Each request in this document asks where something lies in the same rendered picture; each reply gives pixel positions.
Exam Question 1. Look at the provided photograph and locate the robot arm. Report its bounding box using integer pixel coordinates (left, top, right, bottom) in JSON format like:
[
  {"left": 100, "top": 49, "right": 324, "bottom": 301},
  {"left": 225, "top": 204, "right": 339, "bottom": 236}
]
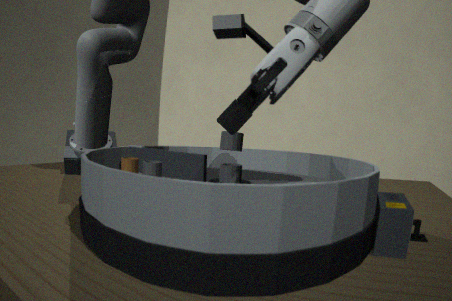
[{"left": 70, "top": 0, "right": 370, "bottom": 154}]

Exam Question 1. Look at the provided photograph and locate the bronze bushing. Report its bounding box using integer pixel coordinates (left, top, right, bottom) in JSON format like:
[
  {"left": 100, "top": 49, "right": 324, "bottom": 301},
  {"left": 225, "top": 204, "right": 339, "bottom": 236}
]
[{"left": 121, "top": 157, "right": 139, "bottom": 173}]

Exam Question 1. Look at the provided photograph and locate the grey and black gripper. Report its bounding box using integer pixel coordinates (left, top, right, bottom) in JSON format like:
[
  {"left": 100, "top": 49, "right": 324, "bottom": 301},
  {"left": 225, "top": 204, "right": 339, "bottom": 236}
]
[{"left": 217, "top": 23, "right": 325, "bottom": 135}]

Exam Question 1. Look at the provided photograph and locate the grey metal ring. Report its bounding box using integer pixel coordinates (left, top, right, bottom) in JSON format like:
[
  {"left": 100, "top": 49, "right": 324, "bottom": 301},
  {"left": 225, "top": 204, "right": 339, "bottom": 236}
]
[
  {"left": 142, "top": 161, "right": 162, "bottom": 177},
  {"left": 219, "top": 163, "right": 242, "bottom": 184},
  {"left": 220, "top": 131, "right": 244, "bottom": 151}
]

